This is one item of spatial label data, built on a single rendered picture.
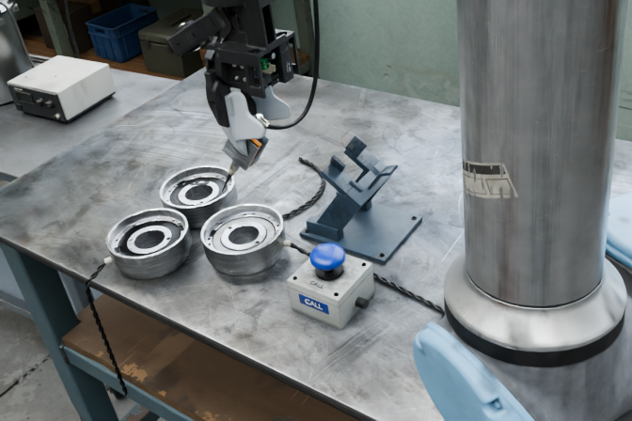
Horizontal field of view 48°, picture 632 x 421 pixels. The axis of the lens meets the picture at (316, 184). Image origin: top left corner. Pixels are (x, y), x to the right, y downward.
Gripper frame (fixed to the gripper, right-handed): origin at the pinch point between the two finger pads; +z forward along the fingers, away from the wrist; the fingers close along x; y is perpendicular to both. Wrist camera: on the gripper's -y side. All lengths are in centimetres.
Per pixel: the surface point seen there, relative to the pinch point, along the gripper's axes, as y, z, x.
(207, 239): -1.7, 10.4, -9.0
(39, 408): -82, 93, -7
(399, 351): 27.5, 13.3, -12.1
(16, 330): -112, 93, 8
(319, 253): 16.5, 5.8, -9.4
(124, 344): -24.9, 38.1, -11.7
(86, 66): -78, 17, 34
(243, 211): -1.0, 10.1, -2.5
